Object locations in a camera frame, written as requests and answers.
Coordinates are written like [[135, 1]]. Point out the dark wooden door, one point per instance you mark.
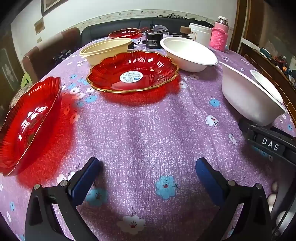
[[8, 69]]

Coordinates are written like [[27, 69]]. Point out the wooden door frame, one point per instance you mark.
[[241, 23]]

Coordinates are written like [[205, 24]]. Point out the bottle in pink knitted sleeve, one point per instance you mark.
[[218, 37]]

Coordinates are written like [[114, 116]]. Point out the brown chair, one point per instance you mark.
[[69, 39]]

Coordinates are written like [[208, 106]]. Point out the yellow wall sticker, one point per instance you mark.
[[39, 25]]

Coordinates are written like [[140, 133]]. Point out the white plastic jar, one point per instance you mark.
[[201, 33]]

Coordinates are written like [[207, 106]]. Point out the dark jar with cork lid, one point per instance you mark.
[[185, 30]]

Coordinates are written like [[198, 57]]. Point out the beige plastic bowl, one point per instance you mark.
[[104, 53]]

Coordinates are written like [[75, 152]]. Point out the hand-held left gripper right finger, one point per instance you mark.
[[209, 183]]

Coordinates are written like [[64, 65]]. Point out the black leather sofa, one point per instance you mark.
[[104, 29]]

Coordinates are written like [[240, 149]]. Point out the framed wall painting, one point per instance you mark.
[[49, 5]]

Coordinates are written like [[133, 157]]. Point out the white paper bowl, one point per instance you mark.
[[242, 92], [266, 83], [185, 51]]

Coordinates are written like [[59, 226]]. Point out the red glass plate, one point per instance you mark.
[[23, 129], [124, 33]]

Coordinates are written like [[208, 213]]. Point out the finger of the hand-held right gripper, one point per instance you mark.
[[246, 129]]

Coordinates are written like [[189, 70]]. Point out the purple floral tablecloth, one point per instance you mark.
[[148, 129]]

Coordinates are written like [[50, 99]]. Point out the red plate with white label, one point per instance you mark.
[[143, 67]]

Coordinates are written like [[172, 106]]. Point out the floral seat cushion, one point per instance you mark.
[[19, 93]]

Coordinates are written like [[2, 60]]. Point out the wall socket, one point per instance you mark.
[[39, 39]]

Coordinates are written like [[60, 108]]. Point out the black power adapter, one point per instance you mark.
[[153, 41]]

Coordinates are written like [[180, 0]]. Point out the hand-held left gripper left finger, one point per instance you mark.
[[84, 183]]

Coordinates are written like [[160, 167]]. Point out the pile of small gadgets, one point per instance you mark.
[[279, 62]]

